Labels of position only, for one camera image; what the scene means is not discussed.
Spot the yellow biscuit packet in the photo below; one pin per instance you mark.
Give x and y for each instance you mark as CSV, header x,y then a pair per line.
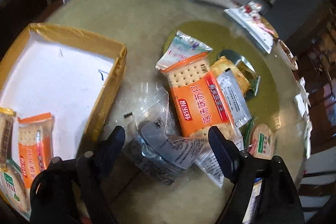
x,y
246,77

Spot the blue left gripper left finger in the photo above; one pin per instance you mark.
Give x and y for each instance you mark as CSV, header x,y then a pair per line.
x,y
110,149

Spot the orange soda cracker pack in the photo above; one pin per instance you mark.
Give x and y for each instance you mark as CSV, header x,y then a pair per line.
x,y
34,145
198,99

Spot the yellow-taped white cardboard tray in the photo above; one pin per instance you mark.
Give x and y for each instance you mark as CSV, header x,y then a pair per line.
x,y
74,75

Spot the round green-label cracker pack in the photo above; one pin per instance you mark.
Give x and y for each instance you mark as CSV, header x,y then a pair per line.
x,y
14,186

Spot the yellow-wrapped cracker stack pack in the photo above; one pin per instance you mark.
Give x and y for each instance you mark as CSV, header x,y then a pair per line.
x,y
6,129

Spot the white flat box right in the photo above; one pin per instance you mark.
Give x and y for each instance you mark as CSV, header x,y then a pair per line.
x,y
263,38

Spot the white landscape-print snack bag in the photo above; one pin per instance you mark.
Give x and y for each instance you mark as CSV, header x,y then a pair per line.
x,y
181,47

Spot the white tissues right edge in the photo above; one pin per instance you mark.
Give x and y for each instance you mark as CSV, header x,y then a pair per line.
x,y
303,104

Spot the silver white-text snack packet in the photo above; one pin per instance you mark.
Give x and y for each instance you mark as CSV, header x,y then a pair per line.
x,y
234,97

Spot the wooden chair right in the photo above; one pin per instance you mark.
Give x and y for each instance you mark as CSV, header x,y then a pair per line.
x,y
316,186

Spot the bowl with food scraps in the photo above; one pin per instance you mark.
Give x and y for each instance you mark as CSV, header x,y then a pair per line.
x,y
287,56

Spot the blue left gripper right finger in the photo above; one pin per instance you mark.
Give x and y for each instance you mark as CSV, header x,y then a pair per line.
x,y
226,153

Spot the golden lazy susan turntable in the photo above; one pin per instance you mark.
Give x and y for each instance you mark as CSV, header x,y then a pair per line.
x,y
266,105

